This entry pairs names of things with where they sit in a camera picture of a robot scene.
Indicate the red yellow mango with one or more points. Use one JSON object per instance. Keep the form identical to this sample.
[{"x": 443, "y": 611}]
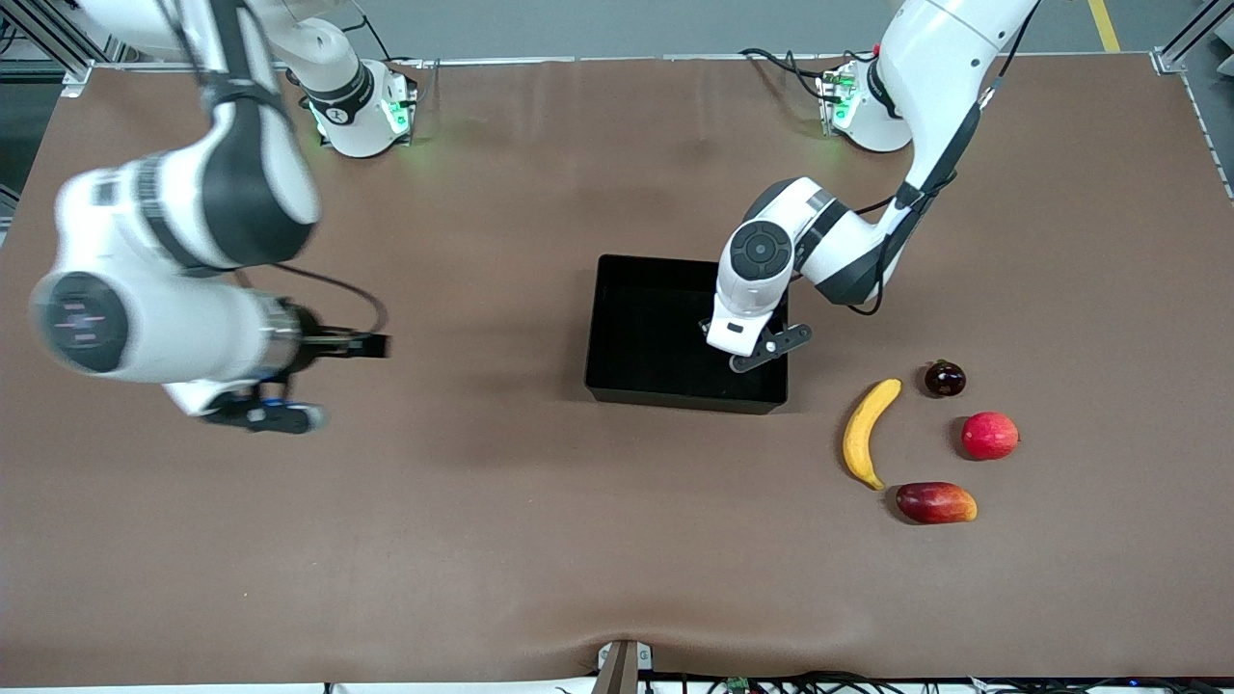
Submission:
[{"x": 935, "y": 503}]

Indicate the small green circuit board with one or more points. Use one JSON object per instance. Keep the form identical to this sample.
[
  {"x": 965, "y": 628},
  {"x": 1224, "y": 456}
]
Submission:
[{"x": 738, "y": 685}]

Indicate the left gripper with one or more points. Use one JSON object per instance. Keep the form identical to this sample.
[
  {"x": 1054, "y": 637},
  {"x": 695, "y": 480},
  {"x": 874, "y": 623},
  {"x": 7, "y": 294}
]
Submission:
[{"x": 702, "y": 325}]

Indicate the yellow banana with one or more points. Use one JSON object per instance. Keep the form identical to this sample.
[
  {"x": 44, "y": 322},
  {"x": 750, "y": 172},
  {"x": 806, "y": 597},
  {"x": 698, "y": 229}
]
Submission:
[{"x": 861, "y": 434}]

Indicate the brown bar with metal bracket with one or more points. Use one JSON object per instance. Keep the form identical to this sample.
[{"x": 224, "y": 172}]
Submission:
[{"x": 617, "y": 670}]

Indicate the silver table edge rail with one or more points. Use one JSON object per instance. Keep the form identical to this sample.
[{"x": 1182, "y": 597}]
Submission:
[{"x": 627, "y": 60}]

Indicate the large table cover mat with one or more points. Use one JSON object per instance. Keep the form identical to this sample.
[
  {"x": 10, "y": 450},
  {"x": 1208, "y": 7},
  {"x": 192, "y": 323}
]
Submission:
[{"x": 617, "y": 530}]

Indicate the black plastic box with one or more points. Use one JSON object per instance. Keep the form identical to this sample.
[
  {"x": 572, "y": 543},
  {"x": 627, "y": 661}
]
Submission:
[{"x": 646, "y": 337}]

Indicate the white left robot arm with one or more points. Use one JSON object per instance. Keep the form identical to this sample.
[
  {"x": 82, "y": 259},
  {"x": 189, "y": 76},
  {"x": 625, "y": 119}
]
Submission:
[{"x": 935, "y": 58}]

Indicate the dark purple mangosteen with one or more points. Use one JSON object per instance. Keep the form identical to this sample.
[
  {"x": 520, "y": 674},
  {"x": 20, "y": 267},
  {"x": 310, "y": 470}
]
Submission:
[{"x": 945, "y": 380}]

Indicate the aluminium frame extrusion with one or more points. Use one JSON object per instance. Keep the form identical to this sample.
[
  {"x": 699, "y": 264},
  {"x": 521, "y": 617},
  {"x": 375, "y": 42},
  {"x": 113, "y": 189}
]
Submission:
[
  {"x": 58, "y": 43},
  {"x": 1191, "y": 39}
]

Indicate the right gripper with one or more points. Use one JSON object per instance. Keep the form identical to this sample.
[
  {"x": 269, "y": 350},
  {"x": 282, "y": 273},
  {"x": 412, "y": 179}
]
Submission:
[{"x": 318, "y": 343}]

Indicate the round red fruit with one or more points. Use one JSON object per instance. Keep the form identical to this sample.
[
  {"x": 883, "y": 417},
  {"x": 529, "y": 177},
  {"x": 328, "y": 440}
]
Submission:
[{"x": 990, "y": 436}]

